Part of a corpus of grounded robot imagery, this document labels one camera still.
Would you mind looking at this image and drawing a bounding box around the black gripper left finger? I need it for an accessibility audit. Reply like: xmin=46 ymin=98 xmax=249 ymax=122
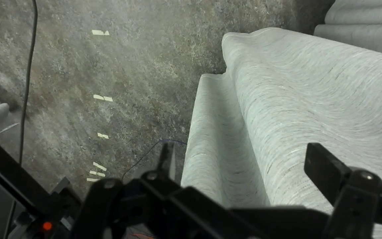
xmin=70 ymin=141 xmax=215 ymax=239

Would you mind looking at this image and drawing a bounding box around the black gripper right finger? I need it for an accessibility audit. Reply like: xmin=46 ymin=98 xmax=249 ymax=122
xmin=304 ymin=142 xmax=382 ymax=239

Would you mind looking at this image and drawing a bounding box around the grey fabric curtain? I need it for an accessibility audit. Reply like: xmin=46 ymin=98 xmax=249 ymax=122
xmin=179 ymin=0 xmax=382 ymax=239

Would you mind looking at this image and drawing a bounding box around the thin dark cable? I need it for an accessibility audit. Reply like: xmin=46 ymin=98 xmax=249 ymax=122
xmin=119 ymin=138 xmax=188 ymax=180

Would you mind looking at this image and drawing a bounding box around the black floor cable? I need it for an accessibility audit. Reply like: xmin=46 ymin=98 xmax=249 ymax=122
xmin=17 ymin=0 xmax=40 ymax=167

